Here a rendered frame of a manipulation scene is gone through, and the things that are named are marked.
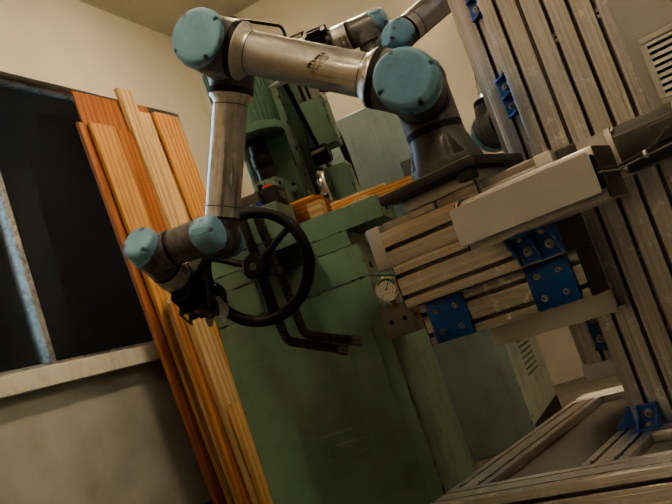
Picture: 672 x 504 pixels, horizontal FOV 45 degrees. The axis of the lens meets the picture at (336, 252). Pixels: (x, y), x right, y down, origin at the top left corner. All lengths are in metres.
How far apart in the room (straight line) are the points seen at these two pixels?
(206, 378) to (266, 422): 1.48
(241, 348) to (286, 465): 0.32
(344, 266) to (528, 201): 0.80
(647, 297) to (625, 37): 0.49
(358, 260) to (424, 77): 0.71
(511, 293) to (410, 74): 0.46
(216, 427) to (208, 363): 0.28
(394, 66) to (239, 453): 2.41
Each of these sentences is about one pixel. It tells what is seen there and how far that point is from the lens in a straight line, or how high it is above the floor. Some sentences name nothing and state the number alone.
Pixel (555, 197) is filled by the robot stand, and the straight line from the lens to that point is 1.35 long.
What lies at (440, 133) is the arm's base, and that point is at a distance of 1.60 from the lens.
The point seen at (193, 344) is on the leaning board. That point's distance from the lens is 3.63.
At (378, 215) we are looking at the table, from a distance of 2.05.
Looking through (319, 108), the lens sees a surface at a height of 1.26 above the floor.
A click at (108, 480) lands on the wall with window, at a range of 3.44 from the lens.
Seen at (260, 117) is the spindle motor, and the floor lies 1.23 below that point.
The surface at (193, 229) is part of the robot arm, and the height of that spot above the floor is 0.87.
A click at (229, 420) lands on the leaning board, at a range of 3.60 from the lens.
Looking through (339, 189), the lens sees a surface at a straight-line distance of 2.40.
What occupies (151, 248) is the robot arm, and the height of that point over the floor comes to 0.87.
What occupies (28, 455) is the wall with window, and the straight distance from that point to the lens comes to 3.17.
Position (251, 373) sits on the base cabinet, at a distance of 2.15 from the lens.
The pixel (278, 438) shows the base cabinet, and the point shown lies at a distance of 2.15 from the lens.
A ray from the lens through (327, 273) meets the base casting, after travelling 2.07.
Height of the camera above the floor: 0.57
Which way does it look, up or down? 6 degrees up
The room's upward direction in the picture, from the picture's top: 19 degrees counter-clockwise
